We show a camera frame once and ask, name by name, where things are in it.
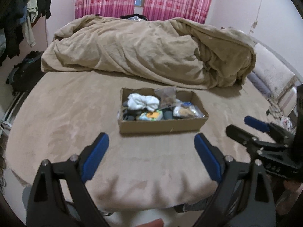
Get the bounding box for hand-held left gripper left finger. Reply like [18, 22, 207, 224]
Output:
[26, 132, 110, 227]

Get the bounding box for clear bag with brown contents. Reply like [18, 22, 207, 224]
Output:
[154, 86, 177, 107]

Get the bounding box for black charger cables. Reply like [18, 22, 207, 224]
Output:
[265, 98, 281, 118]

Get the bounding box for white sock bundle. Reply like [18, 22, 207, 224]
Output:
[128, 93, 160, 111]

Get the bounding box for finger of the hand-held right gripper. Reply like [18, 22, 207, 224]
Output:
[244, 115, 294, 145]
[226, 124, 268, 156]

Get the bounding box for person's right shoe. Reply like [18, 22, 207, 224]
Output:
[174, 204, 190, 214]

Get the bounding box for black bag behind duvet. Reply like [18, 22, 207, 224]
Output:
[120, 14, 148, 22]

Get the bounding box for light hanging garment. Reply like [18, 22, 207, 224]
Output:
[22, 0, 38, 48]

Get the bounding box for dark hanging clothes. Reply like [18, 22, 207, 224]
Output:
[0, 0, 26, 67]

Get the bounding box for green white tissue pack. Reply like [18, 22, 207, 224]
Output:
[138, 111, 164, 122]

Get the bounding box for black backpack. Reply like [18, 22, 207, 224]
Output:
[6, 50, 45, 95]

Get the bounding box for white wall cable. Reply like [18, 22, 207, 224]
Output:
[250, 0, 265, 35]

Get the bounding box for person's left hand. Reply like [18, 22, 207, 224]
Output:
[137, 219, 164, 227]

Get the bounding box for shoes on floor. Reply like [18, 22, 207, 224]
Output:
[0, 147, 7, 194]

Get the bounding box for beige duvet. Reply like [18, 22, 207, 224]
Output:
[41, 15, 256, 90]

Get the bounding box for person's right leg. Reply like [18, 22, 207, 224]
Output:
[187, 197, 214, 211]

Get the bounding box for brown cardboard box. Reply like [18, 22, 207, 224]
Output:
[118, 87, 209, 134]

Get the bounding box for bed with beige sheet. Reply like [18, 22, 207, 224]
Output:
[5, 70, 296, 212]

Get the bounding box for grey sock pair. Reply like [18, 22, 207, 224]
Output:
[122, 109, 142, 121]

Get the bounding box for white floral pillow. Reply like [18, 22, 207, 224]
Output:
[253, 43, 296, 93]

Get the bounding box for metal bed frame rail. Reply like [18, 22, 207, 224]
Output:
[4, 92, 24, 126]

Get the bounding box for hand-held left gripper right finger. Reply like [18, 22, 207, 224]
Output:
[189, 133, 277, 227]

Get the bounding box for grey pillow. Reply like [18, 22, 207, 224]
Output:
[247, 72, 271, 98]

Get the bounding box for person's right hand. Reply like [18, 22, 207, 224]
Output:
[283, 180, 303, 195]

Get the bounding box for small clear plastic bag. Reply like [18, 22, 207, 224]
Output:
[173, 104, 205, 119]

